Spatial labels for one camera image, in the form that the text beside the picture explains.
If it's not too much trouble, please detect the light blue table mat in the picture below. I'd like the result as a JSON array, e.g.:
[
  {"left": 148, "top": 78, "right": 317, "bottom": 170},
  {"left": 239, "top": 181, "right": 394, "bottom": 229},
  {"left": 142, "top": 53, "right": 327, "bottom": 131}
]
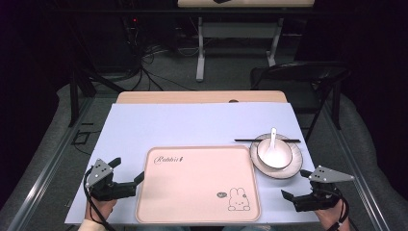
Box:
[{"left": 64, "top": 102, "right": 320, "bottom": 226}]

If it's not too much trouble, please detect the white ceramic spoon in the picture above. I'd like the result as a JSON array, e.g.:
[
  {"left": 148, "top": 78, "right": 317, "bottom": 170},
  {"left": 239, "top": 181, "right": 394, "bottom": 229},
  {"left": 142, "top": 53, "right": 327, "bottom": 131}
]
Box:
[{"left": 267, "top": 126, "right": 278, "bottom": 154}]

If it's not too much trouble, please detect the person's left hand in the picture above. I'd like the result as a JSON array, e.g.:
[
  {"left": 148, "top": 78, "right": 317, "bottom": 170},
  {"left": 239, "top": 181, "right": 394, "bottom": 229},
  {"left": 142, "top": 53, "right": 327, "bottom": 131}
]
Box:
[{"left": 84, "top": 196, "right": 118, "bottom": 222}]

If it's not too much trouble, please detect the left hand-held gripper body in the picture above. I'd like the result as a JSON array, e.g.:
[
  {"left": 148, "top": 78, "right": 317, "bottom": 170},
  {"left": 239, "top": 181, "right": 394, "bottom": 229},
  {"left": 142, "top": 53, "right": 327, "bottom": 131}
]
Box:
[{"left": 84, "top": 158, "right": 138, "bottom": 202}]

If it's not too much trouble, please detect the black chopstick pair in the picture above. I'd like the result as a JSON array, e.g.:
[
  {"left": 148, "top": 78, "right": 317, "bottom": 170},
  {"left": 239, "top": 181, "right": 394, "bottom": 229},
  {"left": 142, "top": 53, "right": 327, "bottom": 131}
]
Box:
[{"left": 233, "top": 138, "right": 302, "bottom": 144}]

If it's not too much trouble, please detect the pink rabbit print tray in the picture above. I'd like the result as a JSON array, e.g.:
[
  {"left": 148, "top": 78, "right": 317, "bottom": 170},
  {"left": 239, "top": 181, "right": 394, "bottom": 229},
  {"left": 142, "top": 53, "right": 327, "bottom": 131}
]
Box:
[{"left": 135, "top": 144, "right": 262, "bottom": 225}]

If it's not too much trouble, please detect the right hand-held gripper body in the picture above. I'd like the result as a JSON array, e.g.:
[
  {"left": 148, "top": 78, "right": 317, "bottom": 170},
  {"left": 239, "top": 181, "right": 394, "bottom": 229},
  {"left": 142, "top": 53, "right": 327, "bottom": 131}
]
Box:
[{"left": 293, "top": 165, "right": 356, "bottom": 213}]

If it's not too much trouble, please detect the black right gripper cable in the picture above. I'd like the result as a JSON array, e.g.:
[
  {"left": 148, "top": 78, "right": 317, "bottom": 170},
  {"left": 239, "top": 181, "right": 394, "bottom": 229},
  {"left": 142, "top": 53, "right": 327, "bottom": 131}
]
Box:
[{"left": 326, "top": 188, "right": 351, "bottom": 231}]

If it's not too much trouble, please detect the black folding chair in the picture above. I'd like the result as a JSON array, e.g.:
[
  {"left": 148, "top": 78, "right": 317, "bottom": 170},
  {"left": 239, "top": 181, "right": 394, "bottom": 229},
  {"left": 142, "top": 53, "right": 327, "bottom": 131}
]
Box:
[{"left": 249, "top": 61, "right": 352, "bottom": 144}]

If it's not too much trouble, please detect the speckled rim ceramic plate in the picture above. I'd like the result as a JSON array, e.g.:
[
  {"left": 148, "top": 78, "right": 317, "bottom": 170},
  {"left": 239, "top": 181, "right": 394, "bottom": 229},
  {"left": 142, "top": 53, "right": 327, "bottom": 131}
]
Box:
[{"left": 248, "top": 132, "right": 304, "bottom": 180}]

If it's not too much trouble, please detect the person's right hand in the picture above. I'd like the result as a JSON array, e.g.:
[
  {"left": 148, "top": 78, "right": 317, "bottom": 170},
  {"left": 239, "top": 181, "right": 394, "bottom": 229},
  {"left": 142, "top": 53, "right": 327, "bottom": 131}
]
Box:
[{"left": 313, "top": 206, "right": 353, "bottom": 231}]

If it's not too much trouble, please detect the white legged desk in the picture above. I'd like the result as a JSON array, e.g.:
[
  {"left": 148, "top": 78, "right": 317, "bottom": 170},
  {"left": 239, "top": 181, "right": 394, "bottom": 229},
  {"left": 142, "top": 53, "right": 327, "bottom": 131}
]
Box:
[{"left": 176, "top": 0, "right": 317, "bottom": 83}]

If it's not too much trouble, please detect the wooden table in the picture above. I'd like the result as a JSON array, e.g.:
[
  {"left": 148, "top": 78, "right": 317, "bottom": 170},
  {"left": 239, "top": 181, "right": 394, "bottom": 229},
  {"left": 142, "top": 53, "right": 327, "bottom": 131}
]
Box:
[{"left": 115, "top": 90, "right": 289, "bottom": 105}]

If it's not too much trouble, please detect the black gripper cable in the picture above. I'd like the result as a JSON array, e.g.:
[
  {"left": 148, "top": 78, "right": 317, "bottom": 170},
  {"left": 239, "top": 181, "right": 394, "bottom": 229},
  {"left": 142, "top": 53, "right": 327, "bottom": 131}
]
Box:
[
  {"left": 326, "top": 188, "right": 351, "bottom": 231},
  {"left": 83, "top": 169, "right": 116, "bottom": 231}
]

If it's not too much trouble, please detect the bundle of black floor cables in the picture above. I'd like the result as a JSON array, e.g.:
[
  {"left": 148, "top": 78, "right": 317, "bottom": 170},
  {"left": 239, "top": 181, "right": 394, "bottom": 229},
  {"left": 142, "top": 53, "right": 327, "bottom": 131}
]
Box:
[{"left": 120, "top": 14, "right": 197, "bottom": 92}]

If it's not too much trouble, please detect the black metal stand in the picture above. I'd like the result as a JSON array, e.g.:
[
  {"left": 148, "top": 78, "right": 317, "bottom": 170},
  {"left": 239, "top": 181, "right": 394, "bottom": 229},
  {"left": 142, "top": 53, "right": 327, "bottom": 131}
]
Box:
[{"left": 68, "top": 63, "right": 127, "bottom": 128}]

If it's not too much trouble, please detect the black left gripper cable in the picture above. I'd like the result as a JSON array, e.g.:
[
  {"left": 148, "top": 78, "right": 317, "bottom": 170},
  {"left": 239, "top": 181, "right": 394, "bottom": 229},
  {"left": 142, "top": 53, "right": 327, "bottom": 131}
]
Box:
[{"left": 83, "top": 169, "right": 116, "bottom": 231}]

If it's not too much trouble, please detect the metal floor rail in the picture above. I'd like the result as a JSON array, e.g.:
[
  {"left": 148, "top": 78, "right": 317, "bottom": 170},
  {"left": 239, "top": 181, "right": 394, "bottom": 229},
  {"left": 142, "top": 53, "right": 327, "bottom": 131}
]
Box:
[
  {"left": 5, "top": 95, "right": 94, "bottom": 231},
  {"left": 321, "top": 95, "right": 393, "bottom": 231}
]

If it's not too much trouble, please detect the white ceramic bowl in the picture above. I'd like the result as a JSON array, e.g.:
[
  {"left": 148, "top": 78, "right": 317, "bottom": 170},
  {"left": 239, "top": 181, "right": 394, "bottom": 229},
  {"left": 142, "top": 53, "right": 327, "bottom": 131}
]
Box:
[{"left": 256, "top": 137, "right": 293, "bottom": 170}]

